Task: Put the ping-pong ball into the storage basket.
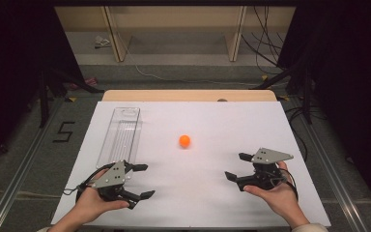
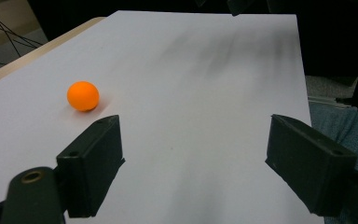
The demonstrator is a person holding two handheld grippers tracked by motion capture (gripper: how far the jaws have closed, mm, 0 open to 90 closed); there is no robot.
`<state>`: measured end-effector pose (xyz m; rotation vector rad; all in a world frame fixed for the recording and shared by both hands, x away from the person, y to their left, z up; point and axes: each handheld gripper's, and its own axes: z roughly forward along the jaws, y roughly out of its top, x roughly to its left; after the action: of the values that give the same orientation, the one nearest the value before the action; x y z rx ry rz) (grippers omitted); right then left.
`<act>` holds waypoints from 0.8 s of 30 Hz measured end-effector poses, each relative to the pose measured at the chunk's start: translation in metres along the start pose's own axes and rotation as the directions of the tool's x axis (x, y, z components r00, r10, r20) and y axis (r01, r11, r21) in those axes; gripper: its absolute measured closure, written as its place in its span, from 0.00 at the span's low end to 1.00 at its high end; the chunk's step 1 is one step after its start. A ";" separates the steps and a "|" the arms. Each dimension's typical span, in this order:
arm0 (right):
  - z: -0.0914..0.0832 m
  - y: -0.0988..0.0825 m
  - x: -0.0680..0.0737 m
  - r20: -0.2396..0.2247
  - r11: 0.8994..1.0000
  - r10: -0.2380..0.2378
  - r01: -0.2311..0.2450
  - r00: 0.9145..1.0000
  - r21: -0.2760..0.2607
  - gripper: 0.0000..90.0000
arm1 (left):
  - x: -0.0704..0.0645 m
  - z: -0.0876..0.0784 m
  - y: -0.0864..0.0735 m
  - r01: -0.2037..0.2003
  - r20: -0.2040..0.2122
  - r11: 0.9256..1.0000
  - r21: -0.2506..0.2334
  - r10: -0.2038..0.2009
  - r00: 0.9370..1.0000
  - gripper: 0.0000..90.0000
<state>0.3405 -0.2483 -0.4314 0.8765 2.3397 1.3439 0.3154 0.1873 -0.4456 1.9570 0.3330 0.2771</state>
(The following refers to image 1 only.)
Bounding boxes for white floor cable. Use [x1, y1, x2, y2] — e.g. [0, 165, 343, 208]
[122, 35, 263, 88]

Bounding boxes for pink object on floor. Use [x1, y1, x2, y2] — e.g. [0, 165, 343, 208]
[70, 76, 99, 91]

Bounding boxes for person's left hand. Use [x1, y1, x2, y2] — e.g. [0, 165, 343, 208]
[74, 168, 130, 224]

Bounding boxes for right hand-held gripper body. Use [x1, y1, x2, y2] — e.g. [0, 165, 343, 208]
[238, 147, 295, 192]

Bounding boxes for white table mat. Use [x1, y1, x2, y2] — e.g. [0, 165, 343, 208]
[50, 101, 332, 228]

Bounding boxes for person's right hand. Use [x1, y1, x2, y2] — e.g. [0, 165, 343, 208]
[243, 159, 304, 225]

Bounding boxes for hanging black cables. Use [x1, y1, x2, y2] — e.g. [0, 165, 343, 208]
[241, 5, 292, 72]

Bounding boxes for wooden shelf unit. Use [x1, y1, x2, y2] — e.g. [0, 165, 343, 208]
[53, 5, 297, 63]

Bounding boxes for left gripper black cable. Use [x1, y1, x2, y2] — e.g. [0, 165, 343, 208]
[63, 162, 117, 198]

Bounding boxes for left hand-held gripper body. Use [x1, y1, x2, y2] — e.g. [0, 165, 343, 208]
[91, 159, 134, 203]

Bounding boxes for small grey clutter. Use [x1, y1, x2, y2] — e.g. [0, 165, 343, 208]
[93, 35, 112, 50]

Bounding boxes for black metal stand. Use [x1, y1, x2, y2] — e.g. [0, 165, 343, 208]
[38, 63, 106, 129]
[250, 60, 314, 126]

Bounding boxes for metal floor rail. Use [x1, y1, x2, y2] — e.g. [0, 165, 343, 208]
[298, 112, 368, 232]
[0, 96, 66, 232]

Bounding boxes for orange ball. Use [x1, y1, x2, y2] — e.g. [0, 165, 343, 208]
[178, 134, 191, 149]

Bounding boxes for wooden table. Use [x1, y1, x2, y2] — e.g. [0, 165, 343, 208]
[101, 89, 278, 102]

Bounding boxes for black floor cables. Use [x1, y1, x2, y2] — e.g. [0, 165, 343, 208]
[284, 105, 328, 162]

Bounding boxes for black curtain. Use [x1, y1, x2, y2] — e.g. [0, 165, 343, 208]
[276, 0, 371, 211]
[0, 0, 85, 170]

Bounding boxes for clear plastic tray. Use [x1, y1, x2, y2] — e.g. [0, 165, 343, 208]
[96, 106, 142, 170]

